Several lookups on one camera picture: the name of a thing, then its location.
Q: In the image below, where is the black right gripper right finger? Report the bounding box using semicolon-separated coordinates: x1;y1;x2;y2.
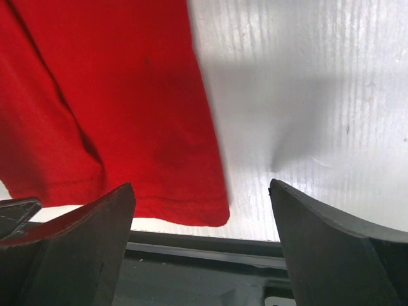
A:
269;179;407;305

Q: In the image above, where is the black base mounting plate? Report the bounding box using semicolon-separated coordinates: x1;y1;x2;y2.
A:
112;231;296;306

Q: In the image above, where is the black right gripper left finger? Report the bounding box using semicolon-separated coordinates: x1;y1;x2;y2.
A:
1;183;136;305

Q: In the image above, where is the red t shirt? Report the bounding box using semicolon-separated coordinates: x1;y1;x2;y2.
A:
1;1;230;227

